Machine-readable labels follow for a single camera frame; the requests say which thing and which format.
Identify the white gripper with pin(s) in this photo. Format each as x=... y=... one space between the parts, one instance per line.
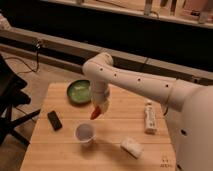
x=103 y=105

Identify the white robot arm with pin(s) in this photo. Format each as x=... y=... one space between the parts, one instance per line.
x=193 y=101

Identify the green bowl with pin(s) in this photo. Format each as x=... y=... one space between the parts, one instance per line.
x=78 y=92

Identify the white folded cloth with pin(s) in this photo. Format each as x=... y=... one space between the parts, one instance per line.
x=132 y=147

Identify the black rectangular block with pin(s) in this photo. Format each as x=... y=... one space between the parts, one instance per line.
x=54 y=120

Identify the white tube bottle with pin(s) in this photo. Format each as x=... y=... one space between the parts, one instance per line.
x=150 y=118

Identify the metal clamp stand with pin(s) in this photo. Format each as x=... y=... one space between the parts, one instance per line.
x=38 y=49

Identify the black office chair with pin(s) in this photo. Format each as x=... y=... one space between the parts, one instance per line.
x=11 y=95

